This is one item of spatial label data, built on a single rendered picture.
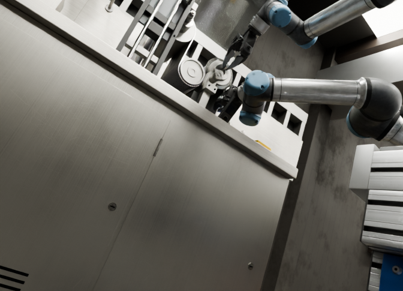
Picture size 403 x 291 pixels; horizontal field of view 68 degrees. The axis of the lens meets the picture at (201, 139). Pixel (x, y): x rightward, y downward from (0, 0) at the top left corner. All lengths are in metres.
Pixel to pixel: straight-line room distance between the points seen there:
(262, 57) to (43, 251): 3.83
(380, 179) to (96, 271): 0.66
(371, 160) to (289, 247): 3.57
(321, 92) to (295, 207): 3.31
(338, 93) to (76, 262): 0.84
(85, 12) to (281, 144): 1.36
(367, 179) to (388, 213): 0.07
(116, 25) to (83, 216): 1.08
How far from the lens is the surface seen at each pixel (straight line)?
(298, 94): 0.95
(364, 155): 0.62
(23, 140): 0.81
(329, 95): 0.97
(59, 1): 1.33
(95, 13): 1.65
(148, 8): 1.20
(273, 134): 1.96
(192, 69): 1.32
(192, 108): 0.91
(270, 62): 4.38
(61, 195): 0.80
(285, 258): 4.10
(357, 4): 1.12
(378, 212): 0.56
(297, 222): 4.22
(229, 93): 1.24
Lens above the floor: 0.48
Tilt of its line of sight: 21 degrees up
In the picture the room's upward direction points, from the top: 22 degrees clockwise
